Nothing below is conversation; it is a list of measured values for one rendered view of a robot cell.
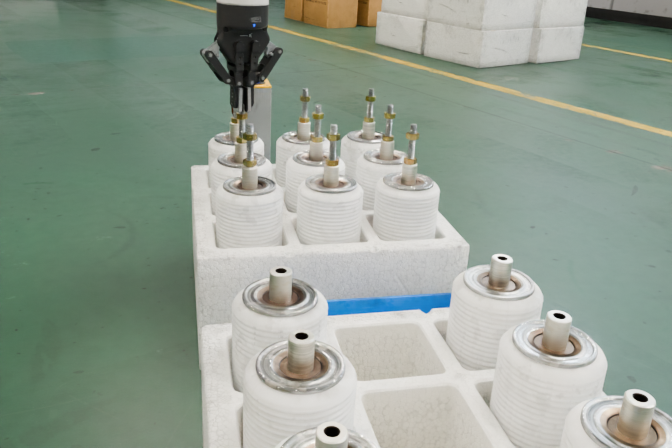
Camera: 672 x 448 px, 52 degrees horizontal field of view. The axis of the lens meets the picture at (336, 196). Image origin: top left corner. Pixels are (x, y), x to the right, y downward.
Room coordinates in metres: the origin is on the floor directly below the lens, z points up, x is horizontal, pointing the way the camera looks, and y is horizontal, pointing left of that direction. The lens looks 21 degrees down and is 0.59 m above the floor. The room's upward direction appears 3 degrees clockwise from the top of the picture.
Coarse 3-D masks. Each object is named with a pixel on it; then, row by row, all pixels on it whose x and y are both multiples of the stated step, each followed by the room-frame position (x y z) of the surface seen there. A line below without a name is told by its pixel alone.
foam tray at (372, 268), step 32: (192, 192) 1.09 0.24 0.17; (288, 224) 0.95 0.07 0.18; (448, 224) 0.99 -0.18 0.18; (224, 256) 0.83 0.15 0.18; (256, 256) 0.84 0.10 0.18; (288, 256) 0.85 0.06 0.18; (320, 256) 0.86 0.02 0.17; (352, 256) 0.87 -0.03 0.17; (384, 256) 0.88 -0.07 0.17; (416, 256) 0.89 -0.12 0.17; (448, 256) 0.91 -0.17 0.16; (224, 288) 0.83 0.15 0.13; (320, 288) 0.86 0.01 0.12; (352, 288) 0.87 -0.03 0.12; (384, 288) 0.88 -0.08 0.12; (416, 288) 0.90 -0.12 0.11; (448, 288) 0.91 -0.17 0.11; (224, 320) 0.83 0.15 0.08
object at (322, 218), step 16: (304, 192) 0.92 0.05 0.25; (320, 192) 0.91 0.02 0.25; (352, 192) 0.92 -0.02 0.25; (304, 208) 0.91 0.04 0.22; (320, 208) 0.90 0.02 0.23; (336, 208) 0.90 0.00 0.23; (352, 208) 0.91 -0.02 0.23; (304, 224) 0.91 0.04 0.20; (320, 224) 0.90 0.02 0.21; (336, 224) 0.90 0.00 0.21; (352, 224) 0.91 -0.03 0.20; (304, 240) 0.91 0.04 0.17; (320, 240) 0.90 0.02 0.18; (336, 240) 0.90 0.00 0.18; (352, 240) 0.91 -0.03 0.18
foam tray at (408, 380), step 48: (336, 336) 0.67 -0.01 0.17; (384, 336) 0.68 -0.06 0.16; (432, 336) 0.66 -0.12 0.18; (384, 384) 0.57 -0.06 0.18; (432, 384) 0.57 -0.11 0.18; (480, 384) 0.59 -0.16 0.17; (240, 432) 0.53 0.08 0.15; (384, 432) 0.56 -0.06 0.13; (432, 432) 0.57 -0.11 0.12; (480, 432) 0.52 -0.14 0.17
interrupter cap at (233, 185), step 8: (240, 176) 0.95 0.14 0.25; (224, 184) 0.91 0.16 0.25; (232, 184) 0.91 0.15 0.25; (240, 184) 0.92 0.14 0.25; (264, 184) 0.92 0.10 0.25; (272, 184) 0.92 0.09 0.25; (232, 192) 0.88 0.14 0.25; (240, 192) 0.88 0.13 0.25; (248, 192) 0.89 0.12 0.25; (256, 192) 0.88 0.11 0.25; (264, 192) 0.89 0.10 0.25
